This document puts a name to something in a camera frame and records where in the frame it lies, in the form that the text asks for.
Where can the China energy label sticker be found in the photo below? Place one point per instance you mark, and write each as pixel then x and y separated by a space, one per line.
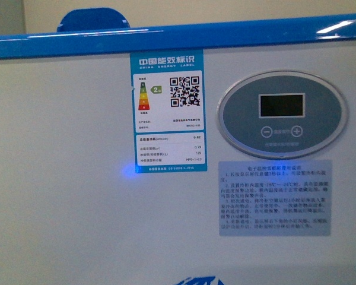
pixel 169 122

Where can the oval temperature control panel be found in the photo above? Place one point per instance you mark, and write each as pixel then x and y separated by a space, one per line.
pixel 281 114

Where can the grey instruction sticker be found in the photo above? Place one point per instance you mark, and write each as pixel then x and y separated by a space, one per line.
pixel 275 198

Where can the white blue chest freezer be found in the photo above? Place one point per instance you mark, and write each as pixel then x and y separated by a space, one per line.
pixel 73 210

